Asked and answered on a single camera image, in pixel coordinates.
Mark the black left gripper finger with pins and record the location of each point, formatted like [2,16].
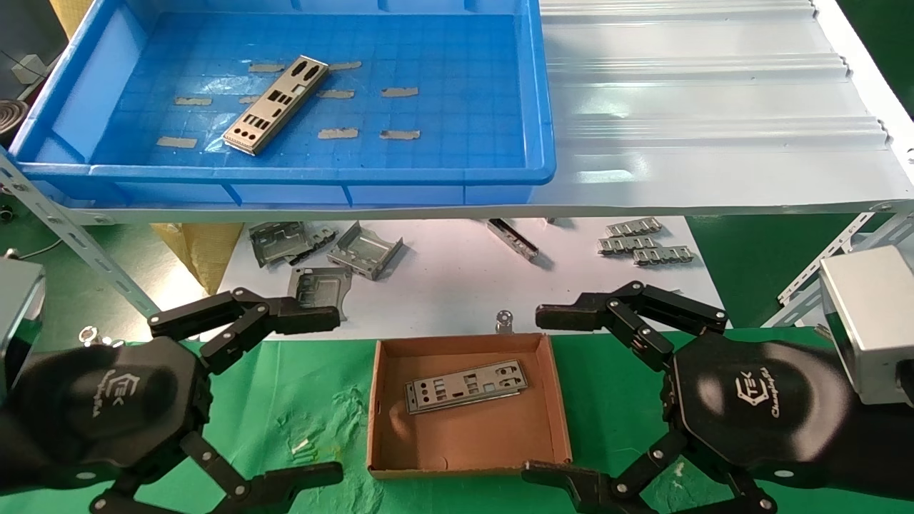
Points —
[307,319]

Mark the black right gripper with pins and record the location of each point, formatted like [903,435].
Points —
[757,407]

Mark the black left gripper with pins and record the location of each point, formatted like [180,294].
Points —
[107,407]

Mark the metal IO shield plate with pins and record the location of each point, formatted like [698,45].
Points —
[275,103]
[464,385]
[471,402]

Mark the brown cardboard box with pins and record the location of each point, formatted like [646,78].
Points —
[471,442]

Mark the blue plastic tray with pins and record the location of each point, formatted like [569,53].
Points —
[464,86]

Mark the white tape scrap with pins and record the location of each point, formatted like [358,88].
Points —
[301,446]

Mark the green cloth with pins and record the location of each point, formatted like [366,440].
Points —
[300,400]

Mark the small silver binder clip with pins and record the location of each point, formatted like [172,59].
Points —
[505,319]

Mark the yellow woven sack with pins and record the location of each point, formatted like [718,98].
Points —
[200,250]
[68,14]

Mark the white board sheet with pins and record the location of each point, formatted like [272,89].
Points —
[443,285]

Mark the narrow metal bar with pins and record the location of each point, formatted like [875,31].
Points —
[513,239]

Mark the large silver binder clip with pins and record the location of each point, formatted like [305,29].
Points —
[88,333]

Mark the slotted steel shelf leg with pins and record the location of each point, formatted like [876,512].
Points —
[78,243]
[794,298]

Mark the white metal shelf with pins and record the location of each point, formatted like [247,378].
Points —
[678,107]

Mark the grey spiral coil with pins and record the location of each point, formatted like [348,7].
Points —
[8,116]

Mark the white power adapter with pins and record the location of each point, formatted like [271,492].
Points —
[28,69]

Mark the flat metal frame plate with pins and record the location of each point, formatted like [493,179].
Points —
[325,285]

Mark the grey stamped metal bracket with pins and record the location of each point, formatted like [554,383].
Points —
[282,243]

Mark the U-shaped metal bracket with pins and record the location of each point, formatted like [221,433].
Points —
[368,251]

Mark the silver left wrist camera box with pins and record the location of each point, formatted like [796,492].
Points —
[18,314]

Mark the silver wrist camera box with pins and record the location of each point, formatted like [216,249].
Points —
[871,321]
[18,314]

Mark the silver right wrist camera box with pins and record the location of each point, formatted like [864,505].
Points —
[871,321]

